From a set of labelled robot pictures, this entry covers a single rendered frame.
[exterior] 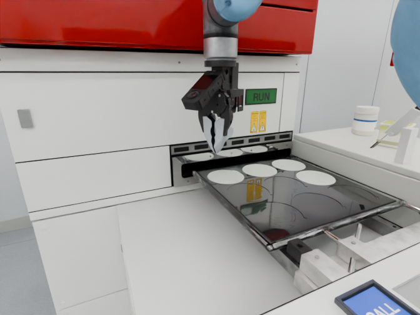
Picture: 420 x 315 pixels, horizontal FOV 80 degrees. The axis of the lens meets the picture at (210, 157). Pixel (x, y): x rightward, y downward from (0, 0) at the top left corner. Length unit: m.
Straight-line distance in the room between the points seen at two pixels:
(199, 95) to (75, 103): 0.30
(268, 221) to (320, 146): 0.41
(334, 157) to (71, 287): 0.85
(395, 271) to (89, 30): 0.64
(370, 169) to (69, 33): 0.76
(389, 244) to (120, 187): 0.62
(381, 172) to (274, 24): 0.47
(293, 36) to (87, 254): 0.85
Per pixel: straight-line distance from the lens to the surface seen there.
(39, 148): 0.70
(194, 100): 0.50
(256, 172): 0.73
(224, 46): 0.56
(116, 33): 0.63
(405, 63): 0.20
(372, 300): 0.32
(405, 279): 0.36
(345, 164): 0.80
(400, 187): 0.73
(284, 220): 0.52
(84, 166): 0.71
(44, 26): 0.63
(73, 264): 0.85
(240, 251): 0.55
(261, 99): 0.82
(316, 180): 0.72
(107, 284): 0.91
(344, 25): 3.39
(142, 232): 0.62
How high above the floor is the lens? 1.17
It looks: 19 degrees down
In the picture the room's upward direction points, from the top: straight up
